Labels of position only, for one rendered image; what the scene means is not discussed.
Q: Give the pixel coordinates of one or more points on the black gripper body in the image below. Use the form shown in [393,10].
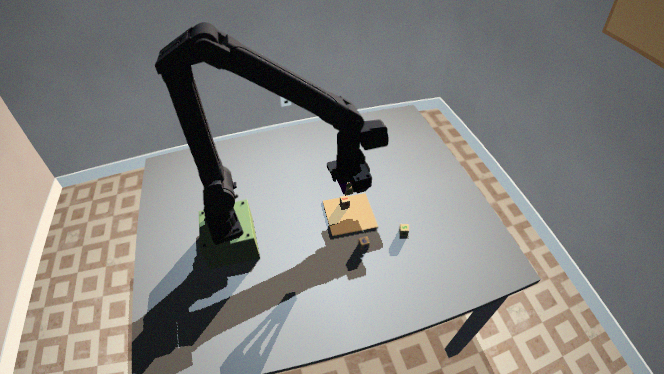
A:
[332,167]

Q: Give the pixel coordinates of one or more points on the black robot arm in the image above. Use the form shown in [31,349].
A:
[174,64]

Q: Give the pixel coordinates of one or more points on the tan flat mat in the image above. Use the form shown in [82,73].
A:
[354,218]

